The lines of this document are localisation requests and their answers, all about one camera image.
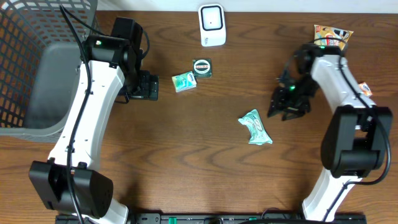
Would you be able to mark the grey plastic mesh basket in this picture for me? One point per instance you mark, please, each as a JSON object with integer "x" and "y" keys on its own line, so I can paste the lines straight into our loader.
{"x": 40, "y": 63}

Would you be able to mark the green Zam-Buk ointment box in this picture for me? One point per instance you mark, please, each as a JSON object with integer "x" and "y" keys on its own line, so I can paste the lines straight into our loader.
{"x": 202, "y": 68}

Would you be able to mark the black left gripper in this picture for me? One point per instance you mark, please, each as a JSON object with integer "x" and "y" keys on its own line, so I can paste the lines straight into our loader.
{"x": 149, "y": 86}

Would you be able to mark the cream snack bag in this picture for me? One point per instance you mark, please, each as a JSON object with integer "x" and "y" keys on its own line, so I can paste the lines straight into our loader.
{"x": 326, "y": 35}

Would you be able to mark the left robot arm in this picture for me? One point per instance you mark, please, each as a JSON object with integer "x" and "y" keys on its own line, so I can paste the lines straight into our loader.
{"x": 69, "y": 181}

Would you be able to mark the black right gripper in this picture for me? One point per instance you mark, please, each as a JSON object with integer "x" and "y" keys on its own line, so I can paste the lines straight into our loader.
{"x": 279, "y": 101}

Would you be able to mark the teal white tissue packet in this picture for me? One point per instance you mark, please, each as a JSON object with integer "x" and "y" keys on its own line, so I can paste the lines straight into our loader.
{"x": 252, "y": 121}

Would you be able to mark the white barcode scanner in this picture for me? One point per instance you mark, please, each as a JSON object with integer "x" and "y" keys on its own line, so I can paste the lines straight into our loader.
{"x": 212, "y": 25}

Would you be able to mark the orange snack packet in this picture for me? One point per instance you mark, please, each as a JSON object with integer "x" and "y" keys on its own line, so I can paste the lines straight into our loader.
{"x": 365, "y": 89}

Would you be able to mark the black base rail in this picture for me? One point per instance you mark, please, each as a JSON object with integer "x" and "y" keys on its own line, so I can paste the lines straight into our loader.
{"x": 156, "y": 218}

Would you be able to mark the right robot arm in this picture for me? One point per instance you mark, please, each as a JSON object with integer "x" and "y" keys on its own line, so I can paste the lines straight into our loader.
{"x": 355, "y": 149}

